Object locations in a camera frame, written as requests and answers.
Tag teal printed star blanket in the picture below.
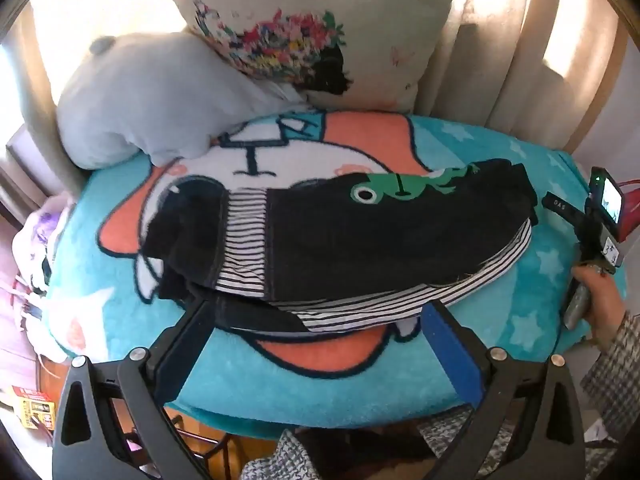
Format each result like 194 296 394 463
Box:
46 110 632 429

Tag beige curtain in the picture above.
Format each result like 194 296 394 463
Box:
414 0 631 156

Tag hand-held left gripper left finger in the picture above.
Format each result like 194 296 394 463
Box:
52 294 222 480

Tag person's right forearm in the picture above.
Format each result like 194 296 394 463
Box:
581 310 640 441

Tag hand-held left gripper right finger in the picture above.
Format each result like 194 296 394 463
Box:
420 300 587 480

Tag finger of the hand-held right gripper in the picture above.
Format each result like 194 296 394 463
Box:
542 191 589 231

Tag grey plush pillow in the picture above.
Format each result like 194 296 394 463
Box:
57 32 321 170

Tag white and purple cloth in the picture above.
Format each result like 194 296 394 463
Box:
11 194 77 364

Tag cream floral pillow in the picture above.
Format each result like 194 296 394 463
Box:
145 0 482 113

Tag black wire rack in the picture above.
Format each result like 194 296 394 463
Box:
163 408 244 480

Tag person's houndstooth clothing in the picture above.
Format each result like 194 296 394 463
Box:
239 402 506 480

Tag red and yellow box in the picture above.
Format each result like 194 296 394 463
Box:
9 385 57 432

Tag black pants with striped lining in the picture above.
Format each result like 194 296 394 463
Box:
144 158 539 335

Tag person's right hand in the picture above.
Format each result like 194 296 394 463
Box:
571 265 629 354

